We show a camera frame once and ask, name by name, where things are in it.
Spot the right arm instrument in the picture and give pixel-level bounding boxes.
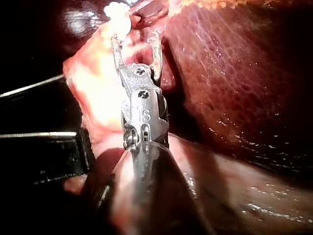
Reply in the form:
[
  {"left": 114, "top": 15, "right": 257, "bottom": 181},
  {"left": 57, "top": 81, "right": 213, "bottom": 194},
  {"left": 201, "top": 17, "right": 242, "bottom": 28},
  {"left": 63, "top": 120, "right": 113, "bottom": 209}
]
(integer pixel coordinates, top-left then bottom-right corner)
[{"left": 116, "top": 63, "right": 170, "bottom": 150}]

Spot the white clip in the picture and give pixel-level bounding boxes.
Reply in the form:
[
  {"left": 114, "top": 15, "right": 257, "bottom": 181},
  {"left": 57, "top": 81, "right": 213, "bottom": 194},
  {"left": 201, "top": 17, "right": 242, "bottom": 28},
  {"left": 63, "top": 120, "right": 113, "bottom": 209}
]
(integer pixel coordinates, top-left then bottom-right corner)
[{"left": 104, "top": 1, "right": 134, "bottom": 41}]

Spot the dark red liver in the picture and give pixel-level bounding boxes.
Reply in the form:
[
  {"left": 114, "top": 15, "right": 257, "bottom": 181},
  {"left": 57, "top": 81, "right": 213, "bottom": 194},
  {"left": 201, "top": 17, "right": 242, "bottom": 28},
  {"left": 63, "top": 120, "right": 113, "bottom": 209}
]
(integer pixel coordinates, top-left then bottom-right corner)
[{"left": 127, "top": 0, "right": 313, "bottom": 235}]

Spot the thin steel wire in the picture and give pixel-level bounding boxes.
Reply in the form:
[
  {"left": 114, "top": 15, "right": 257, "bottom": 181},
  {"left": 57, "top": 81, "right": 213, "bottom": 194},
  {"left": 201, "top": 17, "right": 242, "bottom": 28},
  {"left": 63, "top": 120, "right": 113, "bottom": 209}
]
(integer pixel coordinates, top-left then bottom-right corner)
[
  {"left": 0, "top": 74, "right": 65, "bottom": 98},
  {"left": 0, "top": 131, "right": 78, "bottom": 139}
]

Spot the right arm instrument jaw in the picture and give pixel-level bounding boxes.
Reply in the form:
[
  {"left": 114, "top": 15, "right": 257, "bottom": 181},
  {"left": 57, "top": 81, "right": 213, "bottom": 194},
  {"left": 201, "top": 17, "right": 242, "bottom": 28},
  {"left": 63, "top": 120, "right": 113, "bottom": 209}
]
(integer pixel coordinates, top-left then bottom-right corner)
[
  {"left": 110, "top": 34, "right": 128, "bottom": 71},
  {"left": 146, "top": 30, "right": 164, "bottom": 81}
]

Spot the pale fatty tissue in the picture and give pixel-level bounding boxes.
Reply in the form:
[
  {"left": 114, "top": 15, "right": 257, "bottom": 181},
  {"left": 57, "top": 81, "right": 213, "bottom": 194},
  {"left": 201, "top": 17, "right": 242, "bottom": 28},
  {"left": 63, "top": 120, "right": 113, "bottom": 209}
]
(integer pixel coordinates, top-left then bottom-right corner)
[{"left": 62, "top": 14, "right": 157, "bottom": 151}]

